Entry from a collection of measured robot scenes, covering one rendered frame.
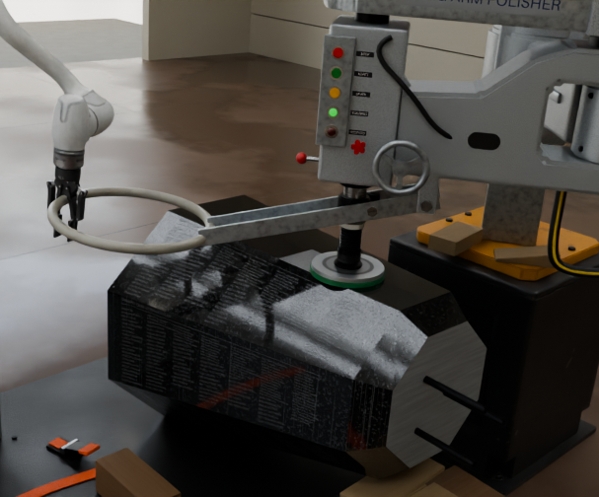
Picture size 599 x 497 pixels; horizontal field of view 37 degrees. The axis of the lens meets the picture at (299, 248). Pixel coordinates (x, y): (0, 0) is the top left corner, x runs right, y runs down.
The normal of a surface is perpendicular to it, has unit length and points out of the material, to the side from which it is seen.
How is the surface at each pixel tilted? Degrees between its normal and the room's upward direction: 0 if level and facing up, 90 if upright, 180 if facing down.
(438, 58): 90
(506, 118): 90
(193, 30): 90
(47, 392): 0
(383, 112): 90
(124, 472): 0
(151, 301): 45
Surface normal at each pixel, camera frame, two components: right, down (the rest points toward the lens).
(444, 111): -0.14, 0.35
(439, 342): 0.68, 0.31
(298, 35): -0.70, 0.21
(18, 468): 0.07, -0.93
